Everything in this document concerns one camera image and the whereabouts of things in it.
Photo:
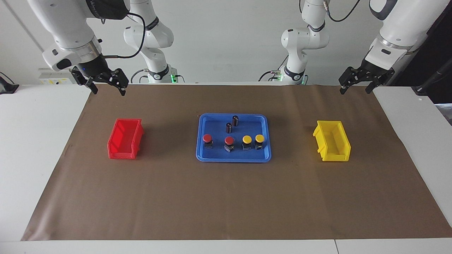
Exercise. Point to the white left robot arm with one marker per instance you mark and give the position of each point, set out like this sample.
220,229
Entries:
399,31

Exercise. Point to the brown paper table mat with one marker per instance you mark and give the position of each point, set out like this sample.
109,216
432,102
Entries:
226,197

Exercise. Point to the yellow push button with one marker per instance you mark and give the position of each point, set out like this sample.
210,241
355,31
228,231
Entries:
259,138
247,139

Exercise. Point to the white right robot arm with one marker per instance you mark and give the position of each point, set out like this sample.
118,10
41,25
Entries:
70,28

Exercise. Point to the black cylindrical capacitor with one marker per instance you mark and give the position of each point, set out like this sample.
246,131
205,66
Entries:
235,121
229,128

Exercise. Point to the yellow plastic bin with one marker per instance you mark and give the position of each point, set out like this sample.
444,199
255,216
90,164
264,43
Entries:
335,155

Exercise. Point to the black stand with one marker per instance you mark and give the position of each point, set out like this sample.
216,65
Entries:
423,90

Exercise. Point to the red push button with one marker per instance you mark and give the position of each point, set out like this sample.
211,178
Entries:
207,138
229,140

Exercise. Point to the blue plastic tray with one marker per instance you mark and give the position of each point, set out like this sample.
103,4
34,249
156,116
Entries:
215,155

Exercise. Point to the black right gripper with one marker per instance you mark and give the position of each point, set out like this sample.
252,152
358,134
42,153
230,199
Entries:
94,67

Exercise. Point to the white wall box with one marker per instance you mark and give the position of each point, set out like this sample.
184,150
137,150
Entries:
56,76

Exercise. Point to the red plastic bin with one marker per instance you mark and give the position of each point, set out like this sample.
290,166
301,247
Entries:
122,153

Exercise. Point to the black device at table edge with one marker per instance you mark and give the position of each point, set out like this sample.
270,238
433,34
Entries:
7,88

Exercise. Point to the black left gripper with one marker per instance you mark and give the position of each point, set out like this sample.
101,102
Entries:
373,72

